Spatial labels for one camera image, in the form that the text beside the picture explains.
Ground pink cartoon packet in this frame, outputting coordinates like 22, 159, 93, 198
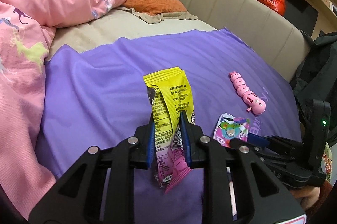
213, 113, 250, 147

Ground yellow pink snack packet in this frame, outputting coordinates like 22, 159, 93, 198
143, 67, 195, 193

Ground right hand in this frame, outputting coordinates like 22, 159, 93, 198
290, 180, 332, 216

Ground pink caterpillar toy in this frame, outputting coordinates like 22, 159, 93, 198
229, 71, 266, 116

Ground dark jacket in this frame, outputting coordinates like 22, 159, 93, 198
290, 32, 337, 147

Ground purple bed sheet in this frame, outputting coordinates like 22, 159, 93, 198
35, 27, 302, 224

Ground beige bed headboard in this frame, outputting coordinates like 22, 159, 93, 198
147, 0, 311, 83

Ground beige cloth under pillow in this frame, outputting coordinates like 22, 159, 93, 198
118, 7, 198, 24

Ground orange pillow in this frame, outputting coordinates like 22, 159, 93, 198
122, 0, 187, 16

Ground pink patterned duvet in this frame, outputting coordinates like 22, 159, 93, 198
1, 0, 126, 218

